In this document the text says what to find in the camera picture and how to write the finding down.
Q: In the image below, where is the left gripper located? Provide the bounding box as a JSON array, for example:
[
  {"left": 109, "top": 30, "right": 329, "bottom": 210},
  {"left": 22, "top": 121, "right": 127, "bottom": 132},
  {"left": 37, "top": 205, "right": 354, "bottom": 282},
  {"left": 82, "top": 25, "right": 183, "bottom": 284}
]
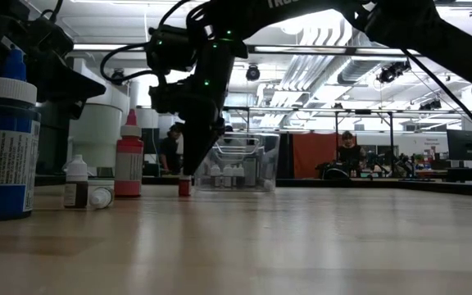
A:
[{"left": 0, "top": 18, "right": 107, "bottom": 120}]

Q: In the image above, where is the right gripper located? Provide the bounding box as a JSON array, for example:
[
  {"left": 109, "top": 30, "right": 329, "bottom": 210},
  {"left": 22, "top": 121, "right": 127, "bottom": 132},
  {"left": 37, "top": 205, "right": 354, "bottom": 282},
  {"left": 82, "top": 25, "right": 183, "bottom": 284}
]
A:
[{"left": 149, "top": 52, "right": 237, "bottom": 177}]

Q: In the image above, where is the small yellow food coloring bottle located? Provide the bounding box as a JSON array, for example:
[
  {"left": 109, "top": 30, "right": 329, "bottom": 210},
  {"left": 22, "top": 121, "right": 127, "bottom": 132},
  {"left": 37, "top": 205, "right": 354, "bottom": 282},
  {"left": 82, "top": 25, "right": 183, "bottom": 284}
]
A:
[{"left": 222, "top": 163, "right": 234, "bottom": 188}]

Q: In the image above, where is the small orange food coloring bottle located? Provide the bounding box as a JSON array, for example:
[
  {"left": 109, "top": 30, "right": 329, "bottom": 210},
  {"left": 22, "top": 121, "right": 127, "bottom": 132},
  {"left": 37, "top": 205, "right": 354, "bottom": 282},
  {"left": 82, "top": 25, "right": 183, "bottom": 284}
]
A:
[{"left": 233, "top": 163, "right": 245, "bottom": 188}]

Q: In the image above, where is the small red food coloring bottle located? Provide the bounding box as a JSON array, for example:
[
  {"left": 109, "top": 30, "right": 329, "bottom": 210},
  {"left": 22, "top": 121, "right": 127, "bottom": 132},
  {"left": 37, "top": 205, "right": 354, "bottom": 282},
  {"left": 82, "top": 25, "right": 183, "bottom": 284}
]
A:
[{"left": 178, "top": 174, "right": 193, "bottom": 197}]

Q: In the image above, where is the large purple food coloring bottle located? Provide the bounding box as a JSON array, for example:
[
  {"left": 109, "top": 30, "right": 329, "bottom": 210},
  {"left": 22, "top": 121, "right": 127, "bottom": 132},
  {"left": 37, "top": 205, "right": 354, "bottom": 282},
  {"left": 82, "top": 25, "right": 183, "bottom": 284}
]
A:
[{"left": 243, "top": 157, "right": 258, "bottom": 188}]

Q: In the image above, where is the large red food coloring bottle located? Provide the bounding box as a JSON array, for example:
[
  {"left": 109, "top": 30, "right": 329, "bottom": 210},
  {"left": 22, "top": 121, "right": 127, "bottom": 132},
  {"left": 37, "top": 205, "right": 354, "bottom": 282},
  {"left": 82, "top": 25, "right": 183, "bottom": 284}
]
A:
[{"left": 114, "top": 108, "right": 145, "bottom": 198}]

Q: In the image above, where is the small brown food coloring bottle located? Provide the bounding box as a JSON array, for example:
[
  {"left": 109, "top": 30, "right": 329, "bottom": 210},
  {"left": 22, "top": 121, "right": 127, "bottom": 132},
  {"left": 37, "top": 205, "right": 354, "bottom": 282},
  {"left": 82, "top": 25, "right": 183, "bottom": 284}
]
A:
[{"left": 62, "top": 154, "right": 89, "bottom": 209}]

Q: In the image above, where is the large blue food coloring bottle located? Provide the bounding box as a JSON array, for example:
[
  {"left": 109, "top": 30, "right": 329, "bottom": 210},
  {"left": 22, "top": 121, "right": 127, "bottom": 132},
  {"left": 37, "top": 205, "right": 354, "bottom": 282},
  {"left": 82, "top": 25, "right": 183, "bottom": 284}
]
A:
[{"left": 0, "top": 48, "right": 42, "bottom": 222}]

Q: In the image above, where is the person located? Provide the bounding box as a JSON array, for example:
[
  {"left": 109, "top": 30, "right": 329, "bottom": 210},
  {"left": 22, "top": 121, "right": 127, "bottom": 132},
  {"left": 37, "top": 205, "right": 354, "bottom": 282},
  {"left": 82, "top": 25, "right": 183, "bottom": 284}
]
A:
[
  {"left": 336, "top": 130, "right": 368, "bottom": 179},
  {"left": 158, "top": 122, "right": 186, "bottom": 176}
]

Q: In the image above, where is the white cylindrical cup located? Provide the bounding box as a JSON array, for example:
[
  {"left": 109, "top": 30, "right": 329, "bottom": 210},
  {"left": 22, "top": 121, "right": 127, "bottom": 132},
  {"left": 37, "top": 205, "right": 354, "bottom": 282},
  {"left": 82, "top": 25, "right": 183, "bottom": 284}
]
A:
[{"left": 67, "top": 57, "right": 131, "bottom": 178}]

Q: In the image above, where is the clear plastic bin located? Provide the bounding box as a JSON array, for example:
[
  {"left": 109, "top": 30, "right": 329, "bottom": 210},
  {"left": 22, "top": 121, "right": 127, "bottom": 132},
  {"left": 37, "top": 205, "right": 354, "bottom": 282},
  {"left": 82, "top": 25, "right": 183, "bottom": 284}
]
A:
[{"left": 193, "top": 131, "right": 281, "bottom": 193}]

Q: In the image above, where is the orange partition panel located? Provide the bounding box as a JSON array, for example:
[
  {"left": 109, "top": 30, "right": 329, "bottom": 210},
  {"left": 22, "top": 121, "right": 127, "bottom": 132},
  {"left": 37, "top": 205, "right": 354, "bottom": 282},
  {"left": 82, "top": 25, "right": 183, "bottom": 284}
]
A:
[{"left": 292, "top": 131, "right": 358, "bottom": 180}]

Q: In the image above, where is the black computer monitor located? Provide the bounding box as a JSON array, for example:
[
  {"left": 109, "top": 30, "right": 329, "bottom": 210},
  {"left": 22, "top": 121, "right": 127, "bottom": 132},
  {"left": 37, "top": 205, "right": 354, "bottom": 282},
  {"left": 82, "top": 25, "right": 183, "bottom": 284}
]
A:
[{"left": 446, "top": 129, "right": 472, "bottom": 163}]

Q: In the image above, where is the black overhead camera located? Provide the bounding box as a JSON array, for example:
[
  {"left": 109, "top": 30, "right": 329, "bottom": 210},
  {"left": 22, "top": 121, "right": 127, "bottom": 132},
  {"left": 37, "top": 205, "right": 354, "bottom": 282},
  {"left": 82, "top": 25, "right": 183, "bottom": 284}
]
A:
[{"left": 245, "top": 64, "right": 261, "bottom": 82}]

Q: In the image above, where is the black table frame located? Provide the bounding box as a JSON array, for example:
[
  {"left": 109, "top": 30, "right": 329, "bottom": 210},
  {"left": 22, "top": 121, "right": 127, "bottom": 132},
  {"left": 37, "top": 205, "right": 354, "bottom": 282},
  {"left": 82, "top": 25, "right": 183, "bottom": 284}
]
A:
[{"left": 34, "top": 174, "right": 472, "bottom": 198}]

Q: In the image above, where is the black ceiling-mounted camera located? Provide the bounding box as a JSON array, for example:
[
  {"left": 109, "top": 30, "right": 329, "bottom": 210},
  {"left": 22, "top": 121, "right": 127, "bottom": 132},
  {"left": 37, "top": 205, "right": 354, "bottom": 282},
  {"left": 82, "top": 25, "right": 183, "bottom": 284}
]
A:
[{"left": 377, "top": 60, "right": 412, "bottom": 84}]

